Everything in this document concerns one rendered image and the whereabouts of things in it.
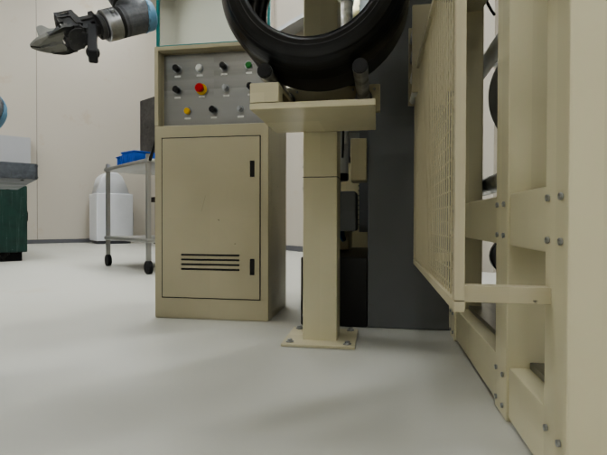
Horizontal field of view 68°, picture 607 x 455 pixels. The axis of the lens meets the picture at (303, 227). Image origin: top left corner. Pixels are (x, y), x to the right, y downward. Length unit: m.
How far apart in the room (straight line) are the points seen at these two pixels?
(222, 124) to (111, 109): 8.88
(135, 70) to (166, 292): 9.40
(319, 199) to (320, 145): 0.20
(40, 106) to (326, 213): 9.37
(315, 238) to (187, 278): 0.74
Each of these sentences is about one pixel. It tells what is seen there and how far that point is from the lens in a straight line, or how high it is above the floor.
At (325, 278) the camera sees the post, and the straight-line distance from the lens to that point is 1.70.
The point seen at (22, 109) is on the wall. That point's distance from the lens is 10.64.
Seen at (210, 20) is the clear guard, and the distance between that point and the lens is 2.35.
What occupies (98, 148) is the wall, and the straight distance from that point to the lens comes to 10.76.
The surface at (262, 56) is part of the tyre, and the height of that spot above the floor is 0.94.
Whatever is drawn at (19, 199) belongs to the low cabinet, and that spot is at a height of 0.69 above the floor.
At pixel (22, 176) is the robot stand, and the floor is 0.57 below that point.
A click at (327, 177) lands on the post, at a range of 1.69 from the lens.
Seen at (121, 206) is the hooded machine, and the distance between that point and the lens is 9.78.
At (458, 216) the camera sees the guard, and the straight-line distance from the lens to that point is 0.81.
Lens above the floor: 0.46
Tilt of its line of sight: 1 degrees down
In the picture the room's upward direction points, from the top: straight up
